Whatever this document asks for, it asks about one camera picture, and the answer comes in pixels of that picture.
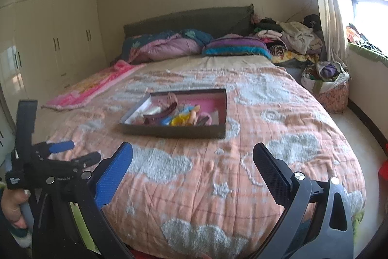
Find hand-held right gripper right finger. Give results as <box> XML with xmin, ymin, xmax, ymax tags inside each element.
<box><xmin>252</xmin><ymin>142</ymin><xmax>355</xmax><ymax>259</ymax></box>

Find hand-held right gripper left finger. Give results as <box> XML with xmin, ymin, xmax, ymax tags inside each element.
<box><xmin>32</xmin><ymin>141</ymin><xmax>134</xmax><ymax>259</ymax></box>

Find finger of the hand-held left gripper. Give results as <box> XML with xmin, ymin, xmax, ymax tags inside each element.
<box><xmin>35</xmin><ymin>140</ymin><xmax>75</xmax><ymax>155</ymax></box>
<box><xmin>68</xmin><ymin>151</ymin><xmax>102</xmax><ymax>170</ymax></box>

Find maroon snap hair clip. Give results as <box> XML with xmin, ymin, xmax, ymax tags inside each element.
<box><xmin>142</xmin><ymin>101</ymin><xmax>179</xmax><ymax>126</ymax></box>

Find cream cloud-shaped hair claw clip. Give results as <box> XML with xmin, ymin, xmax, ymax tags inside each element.
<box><xmin>138</xmin><ymin>106</ymin><xmax>162</xmax><ymax>119</ymax></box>

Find shallow box with pink inside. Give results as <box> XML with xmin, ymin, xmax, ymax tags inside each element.
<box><xmin>119</xmin><ymin>88</ymin><xmax>228</xmax><ymax>140</ymax></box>

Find person's left hand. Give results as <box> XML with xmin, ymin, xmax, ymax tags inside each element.
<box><xmin>0</xmin><ymin>186</ymin><xmax>31</xmax><ymax>231</ymax></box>

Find peach cloud-pattern blanket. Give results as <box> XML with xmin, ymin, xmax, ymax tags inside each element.
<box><xmin>45</xmin><ymin>66</ymin><xmax>366</xmax><ymax>256</ymax></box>

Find pink cartoon blanket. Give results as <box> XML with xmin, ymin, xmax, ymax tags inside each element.
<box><xmin>41</xmin><ymin>59</ymin><xmax>146</xmax><ymax>111</ymax></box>

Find pink hair band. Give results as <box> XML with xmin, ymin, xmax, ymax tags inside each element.
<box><xmin>195</xmin><ymin>114</ymin><xmax>213</xmax><ymax>126</ymax></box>

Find yellow hair accessory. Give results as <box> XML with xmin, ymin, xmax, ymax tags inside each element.
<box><xmin>171</xmin><ymin>115</ymin><xmax>190</xmax><ymax>126</ymax></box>

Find small beige hair accessory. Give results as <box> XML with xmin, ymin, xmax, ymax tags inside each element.
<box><xmin>188</xmin><ymin>104</ymin><xmax>202</xmax><ymax>124</ymax></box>

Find floral bag of clothes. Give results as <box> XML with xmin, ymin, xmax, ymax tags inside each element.
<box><xmin>301</xmin><ymin>60</ymin><xmax>350</xmax><ymax>114</ymax></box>

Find cream wardrobe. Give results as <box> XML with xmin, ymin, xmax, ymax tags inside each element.
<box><xmin>0</xmin><ymin>0</ymin><xmax>106</xmax><ymax>132</ymax></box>

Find red plastic object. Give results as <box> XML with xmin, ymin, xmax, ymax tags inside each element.
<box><xmin>377</xmin><ymin>160</ymin><xmax>388</xmax><ymax>181</ymax></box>

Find beige bed sheet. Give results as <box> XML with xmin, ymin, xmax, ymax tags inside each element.
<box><xmin>133</xmin><ymin>54</ymin><xmax>285</xmax><ymax>77</ymax></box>

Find purple and teal striped pillow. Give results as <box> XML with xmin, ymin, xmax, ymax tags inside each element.
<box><xmin>202</xmin><ymin>36</ymin><xmax>272</xmax><ymax>59</ymax></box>

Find pile of clothes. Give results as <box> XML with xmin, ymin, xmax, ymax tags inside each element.
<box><xmin>250</xmin><ymin>14</ymin><xmax>326</xmax><ymax>64</ymax></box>

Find pink and blue quilt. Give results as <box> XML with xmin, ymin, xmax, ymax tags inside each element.
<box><xmin>121</xmin><ymin>29</ymin><xmax>214</xmax><ymax>64</ymax></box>

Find clutter on windowsill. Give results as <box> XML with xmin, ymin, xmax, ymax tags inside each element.
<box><xmin>346</xmin><ymin>23</ymin><xmax>388</xmax><ymax>61</ymax></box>

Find dark grey headboard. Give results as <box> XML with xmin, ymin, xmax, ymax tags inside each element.
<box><xmin>123</xmin><ymin>3</ymin><xmax>254</xmax><ymax>38</ymax></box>

